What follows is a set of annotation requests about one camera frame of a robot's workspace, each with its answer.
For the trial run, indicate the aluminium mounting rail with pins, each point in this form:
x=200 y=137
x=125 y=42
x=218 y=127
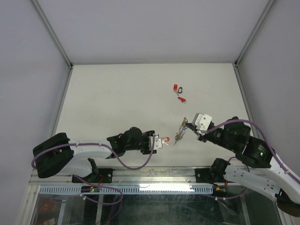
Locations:
x=123 y=176

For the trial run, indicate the red tag key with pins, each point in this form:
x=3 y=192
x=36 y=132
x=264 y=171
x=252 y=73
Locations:
x=165 y=140
x=175 y=89

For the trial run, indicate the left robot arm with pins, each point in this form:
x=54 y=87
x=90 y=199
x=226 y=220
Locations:
x=61 y=154

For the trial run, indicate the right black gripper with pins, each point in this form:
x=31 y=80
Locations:
x=190 y=125

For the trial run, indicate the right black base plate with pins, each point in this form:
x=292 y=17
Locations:
x=203 y=175

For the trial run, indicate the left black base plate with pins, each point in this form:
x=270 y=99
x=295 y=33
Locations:
x=104 y=175

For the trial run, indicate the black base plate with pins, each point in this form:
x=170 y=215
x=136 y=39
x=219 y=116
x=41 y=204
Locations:
x=104 y=175
x=203 y=175

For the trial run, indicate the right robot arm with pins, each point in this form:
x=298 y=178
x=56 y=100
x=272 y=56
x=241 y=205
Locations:
x=279 y=183

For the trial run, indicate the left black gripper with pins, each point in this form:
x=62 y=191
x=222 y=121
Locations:
x=146 y=136

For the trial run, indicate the red tag with ring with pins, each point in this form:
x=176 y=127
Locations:
x=183 y=100

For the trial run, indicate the white slotted cable duct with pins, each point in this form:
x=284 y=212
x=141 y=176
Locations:
x=142 y=189

